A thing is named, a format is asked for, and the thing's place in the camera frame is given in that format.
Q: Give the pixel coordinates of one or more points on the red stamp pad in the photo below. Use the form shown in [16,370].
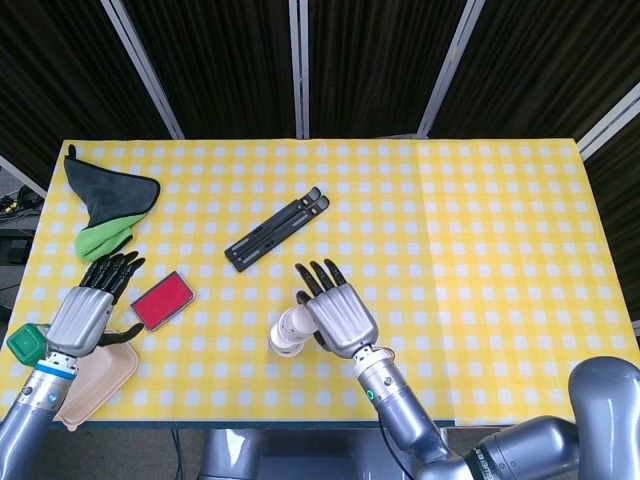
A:
[162,301]

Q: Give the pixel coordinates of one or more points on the white partition frame post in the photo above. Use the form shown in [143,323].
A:
[450,70]
[298,70]
[146,70]
[610,125]
[22,178]

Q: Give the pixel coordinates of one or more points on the white paper cup green flower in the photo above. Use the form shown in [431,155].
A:
[299,320]

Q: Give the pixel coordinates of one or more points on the yellow checkered tablecloth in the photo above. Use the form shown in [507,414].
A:
[475,280]

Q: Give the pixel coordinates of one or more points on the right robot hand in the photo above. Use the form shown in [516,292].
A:
[342,320]

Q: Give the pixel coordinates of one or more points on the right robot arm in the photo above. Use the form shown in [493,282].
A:
[400,405]

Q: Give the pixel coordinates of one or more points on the green square container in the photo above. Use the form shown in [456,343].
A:
[25,346]

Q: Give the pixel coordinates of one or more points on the grey and green cloth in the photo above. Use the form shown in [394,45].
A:
[110,195]

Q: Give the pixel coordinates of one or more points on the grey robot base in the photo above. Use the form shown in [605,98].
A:
[300,455]

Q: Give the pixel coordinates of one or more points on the black folding stand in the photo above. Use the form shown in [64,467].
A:
[275,230]

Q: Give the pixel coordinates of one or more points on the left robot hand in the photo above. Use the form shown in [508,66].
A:
[80,320]

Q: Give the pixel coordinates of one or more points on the beige plastic tray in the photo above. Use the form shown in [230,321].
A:
[105,375]

